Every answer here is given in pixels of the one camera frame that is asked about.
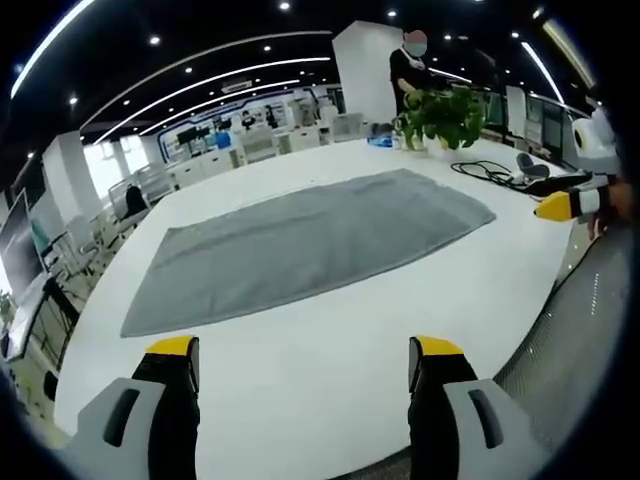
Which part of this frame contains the desk monitor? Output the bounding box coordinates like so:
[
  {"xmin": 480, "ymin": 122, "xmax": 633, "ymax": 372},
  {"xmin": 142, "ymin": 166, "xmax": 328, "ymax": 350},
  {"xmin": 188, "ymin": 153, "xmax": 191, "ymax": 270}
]
[{"xmin": 523, "ymin": 94, "xmax": 567, "ymax": 152}]

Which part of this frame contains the person's right hand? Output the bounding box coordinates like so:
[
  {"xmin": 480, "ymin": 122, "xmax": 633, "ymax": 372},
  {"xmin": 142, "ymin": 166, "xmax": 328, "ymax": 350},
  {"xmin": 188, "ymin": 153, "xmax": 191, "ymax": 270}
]
[{"xmin": 587, "ymin": 179, "xmax": 632, "ymax": 241}]

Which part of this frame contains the large dark monitor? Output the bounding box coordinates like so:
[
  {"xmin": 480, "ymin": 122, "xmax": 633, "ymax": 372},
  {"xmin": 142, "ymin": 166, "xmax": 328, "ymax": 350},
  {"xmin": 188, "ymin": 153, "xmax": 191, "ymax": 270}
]
[{"xmin": 0, "ymin": 189, "xmax": 47, "ymax": 292}]

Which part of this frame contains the black backpack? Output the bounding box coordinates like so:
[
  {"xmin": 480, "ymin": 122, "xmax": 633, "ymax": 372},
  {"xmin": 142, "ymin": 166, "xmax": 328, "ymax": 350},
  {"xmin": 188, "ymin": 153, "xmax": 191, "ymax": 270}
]
[{"xmin": 123, "ymin": 183, "xmax": 150, "ymax": 217}]

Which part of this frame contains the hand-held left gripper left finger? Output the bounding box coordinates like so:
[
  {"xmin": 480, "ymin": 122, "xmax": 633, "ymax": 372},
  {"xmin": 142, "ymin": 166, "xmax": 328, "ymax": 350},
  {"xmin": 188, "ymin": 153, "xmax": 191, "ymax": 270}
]
[{"xmin": 68, "ymin": 335, "xmax": 202, "ymax": 480}]

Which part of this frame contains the grey towel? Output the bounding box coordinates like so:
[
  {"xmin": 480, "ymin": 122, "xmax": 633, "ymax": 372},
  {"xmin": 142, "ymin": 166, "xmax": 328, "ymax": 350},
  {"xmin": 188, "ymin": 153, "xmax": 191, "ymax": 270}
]
[{"xmin": 120, "ymin": 168, "xmax": 497, "ymax": 340}]

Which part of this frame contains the grey rounded device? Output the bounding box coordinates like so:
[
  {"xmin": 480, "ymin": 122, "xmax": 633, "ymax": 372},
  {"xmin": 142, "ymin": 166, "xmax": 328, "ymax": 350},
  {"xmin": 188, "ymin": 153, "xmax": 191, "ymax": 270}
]
[{"xmin": 515, "ymin": 152, "xmax": 552, "ymax": 180}]

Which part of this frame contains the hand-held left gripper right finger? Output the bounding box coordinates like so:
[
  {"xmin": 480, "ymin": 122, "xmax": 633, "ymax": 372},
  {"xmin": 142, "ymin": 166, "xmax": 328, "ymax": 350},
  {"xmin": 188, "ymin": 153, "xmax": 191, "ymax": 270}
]
[{"xmin": 406, "ymin": 335, "xmax": 547, "ymax": 480}]

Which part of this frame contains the green potted plant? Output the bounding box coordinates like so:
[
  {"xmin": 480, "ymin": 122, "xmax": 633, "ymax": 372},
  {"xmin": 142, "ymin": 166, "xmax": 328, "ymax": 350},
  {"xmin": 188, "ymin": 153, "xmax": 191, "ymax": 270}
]
[{"xmin": 392, "ymin": 84, "xmax": 489, "ymax": 152}]

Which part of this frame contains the black cable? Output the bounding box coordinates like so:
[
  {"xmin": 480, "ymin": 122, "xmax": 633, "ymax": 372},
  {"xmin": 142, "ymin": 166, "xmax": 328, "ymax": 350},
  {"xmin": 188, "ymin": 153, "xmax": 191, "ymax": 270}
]
[{"xmin": 451, "ymin": 159, "xmax": 527, "ymax": 187}]

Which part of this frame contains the grey mesh chair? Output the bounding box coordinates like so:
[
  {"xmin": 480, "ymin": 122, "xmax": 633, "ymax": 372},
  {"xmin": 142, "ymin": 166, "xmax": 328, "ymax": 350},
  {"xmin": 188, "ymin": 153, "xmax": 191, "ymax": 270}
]
[{"xmin": 492, "ymin": 228, "xmax": 637, "ymax": 454}]

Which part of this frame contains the white table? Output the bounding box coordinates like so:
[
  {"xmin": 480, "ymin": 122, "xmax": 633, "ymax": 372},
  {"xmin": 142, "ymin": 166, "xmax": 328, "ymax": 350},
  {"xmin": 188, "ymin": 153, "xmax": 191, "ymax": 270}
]
[{"xmin": 52, "ymin": 137, "xmax": 601, "ymax": 480}]

